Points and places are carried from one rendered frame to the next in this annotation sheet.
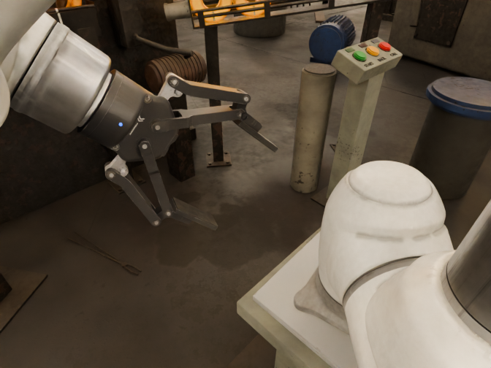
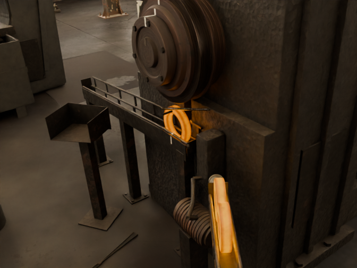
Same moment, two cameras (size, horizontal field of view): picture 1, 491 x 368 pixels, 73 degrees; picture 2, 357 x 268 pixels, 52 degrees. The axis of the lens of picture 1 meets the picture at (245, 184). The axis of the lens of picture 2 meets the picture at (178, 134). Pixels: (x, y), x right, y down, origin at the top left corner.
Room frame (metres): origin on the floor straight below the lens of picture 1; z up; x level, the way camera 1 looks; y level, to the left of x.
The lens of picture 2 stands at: (1.42, -0.90, 1.53)
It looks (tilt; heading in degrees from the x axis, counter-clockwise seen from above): 29 degrees down; 100
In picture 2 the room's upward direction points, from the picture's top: 3 degrees counter-clockwise
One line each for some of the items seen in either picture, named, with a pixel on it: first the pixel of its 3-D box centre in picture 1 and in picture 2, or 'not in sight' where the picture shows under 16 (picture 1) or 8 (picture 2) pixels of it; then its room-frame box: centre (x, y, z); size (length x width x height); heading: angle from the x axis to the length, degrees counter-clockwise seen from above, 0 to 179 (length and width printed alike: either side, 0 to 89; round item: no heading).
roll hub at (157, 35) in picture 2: not in sight; (152, 51); (1.08, 0.53, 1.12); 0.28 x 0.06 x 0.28; 133
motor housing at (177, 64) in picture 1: (183, 120); (199, 256); (1.27, 0.27, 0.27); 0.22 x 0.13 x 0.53; 133
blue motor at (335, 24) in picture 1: (334, 39); not in sight; (2.99, -0.76, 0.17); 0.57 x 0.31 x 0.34; 153
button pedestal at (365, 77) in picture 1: (354, 133); not in sight; (1.08, -0.40, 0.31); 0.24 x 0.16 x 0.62; 133
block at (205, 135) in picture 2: (123, 9); (211, 157); (1.32, 0.44, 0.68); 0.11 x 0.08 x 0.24; 43
